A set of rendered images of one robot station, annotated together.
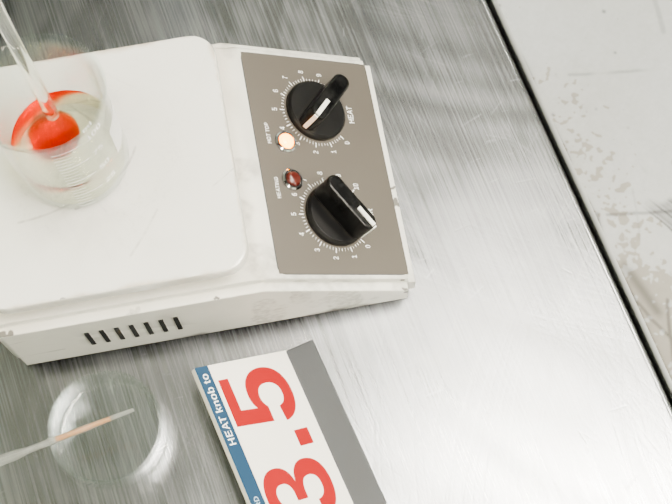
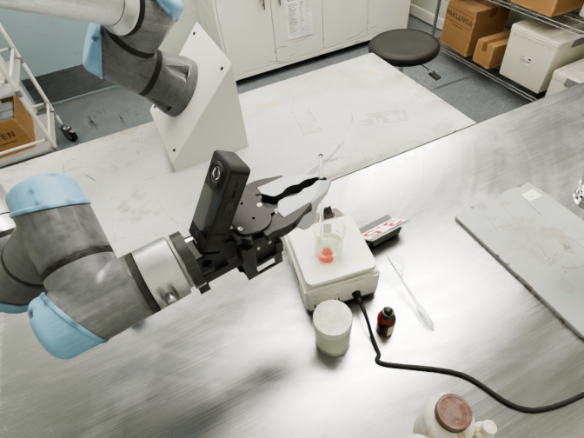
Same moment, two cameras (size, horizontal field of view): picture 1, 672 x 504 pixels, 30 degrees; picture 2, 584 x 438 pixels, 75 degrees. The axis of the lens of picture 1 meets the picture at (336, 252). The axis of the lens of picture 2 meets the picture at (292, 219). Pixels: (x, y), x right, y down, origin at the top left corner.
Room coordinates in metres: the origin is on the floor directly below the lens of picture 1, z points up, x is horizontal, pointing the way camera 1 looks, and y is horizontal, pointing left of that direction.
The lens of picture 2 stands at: (0.30, 0.49, 1.50)
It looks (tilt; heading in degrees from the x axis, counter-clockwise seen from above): 48 degrees down; 268
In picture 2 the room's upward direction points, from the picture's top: 7 degrees counter-clockwise
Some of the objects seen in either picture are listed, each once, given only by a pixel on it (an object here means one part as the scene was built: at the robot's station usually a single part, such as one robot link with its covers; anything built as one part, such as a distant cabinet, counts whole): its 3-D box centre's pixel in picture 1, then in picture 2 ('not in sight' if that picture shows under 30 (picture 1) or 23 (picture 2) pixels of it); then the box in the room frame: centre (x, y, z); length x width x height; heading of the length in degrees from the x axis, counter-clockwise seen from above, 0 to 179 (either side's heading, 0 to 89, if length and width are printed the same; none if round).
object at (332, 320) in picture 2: not in sight; (332, 328); (0.25, 0.23, 0.94); 0.06 x 0.06 x 0.08
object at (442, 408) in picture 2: not in sight; (444, 423); (0.13, 0.38, 0.95); 0.06 x 0.06 x 0.11
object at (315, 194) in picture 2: not in sight; (307, 211); (0.27, 0.15, 1.14); 0.09 x 0.03 x 0.06; 25
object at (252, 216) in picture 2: not in sight; (228, 242); (0.37, 0.19, 1.14); 0.12 x 0.08 x 0.09; 26
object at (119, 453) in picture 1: (108, 430); (388, 267); (0.12, 0.11, 0.91); 0.06 x 0.06 x 0.02
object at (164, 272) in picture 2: not in sight; (167, 272); (0.44, 0.22, 1.14); 0.08 x 0.05 x 0.08; 116
